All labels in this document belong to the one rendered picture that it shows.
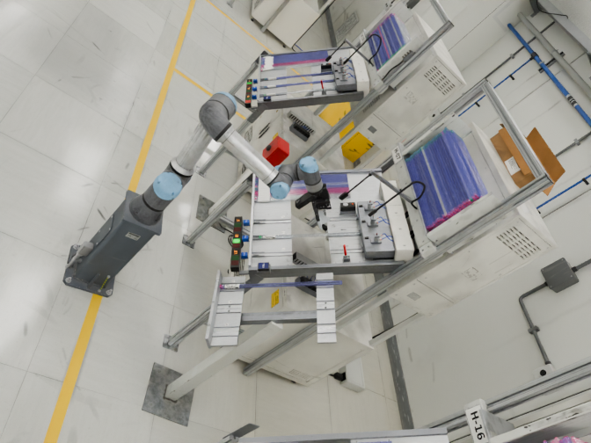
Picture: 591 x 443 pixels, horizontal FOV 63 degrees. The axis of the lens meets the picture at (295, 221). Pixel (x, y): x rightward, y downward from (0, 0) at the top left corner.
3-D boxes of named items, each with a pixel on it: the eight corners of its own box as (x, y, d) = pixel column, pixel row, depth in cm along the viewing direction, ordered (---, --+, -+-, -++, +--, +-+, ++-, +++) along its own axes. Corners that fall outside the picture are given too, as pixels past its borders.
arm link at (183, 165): (151, 185, 221) (208, 94, 191) (165, 170, 233) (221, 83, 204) (174, 200, 223) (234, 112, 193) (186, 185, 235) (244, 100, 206)
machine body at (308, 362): (215, 356, 273) (286, 306, 242) (223, 262, 323) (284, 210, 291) (301, 390, 304) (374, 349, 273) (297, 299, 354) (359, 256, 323)
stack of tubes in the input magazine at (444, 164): (426, 230, 211) (478, 194, 198) (404, 159, 248) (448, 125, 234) (443, 243, 217) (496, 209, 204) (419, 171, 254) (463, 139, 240)
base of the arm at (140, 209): (127, 217, 213) (138, 205, 208) (131, 192, 223) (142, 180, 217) (158, 230, 221) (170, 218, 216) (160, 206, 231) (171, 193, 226)
